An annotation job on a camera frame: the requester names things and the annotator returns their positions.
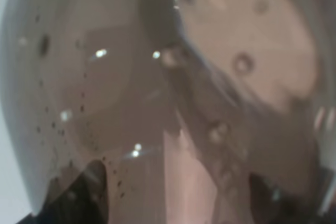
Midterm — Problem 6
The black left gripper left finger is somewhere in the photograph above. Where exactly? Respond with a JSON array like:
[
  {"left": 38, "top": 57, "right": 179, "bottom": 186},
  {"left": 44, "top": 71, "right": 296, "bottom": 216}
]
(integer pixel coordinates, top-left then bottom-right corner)
[{"left": 19, "top": 159, "right": 109, "bottom": 223}]

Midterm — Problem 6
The clear brown plastic bottle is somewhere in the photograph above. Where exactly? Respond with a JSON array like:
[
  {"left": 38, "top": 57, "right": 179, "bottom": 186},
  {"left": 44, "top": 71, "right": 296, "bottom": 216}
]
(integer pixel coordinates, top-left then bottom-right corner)
[{"left": 1, "top": 0, "right": 335, "bottom": 223}]

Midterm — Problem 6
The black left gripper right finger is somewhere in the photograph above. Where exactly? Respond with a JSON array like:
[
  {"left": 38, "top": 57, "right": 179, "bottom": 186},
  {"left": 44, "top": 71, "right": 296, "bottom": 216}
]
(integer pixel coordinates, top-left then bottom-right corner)
[{"left": 248, "top": 167, "right": 335, "bottom": 223}]

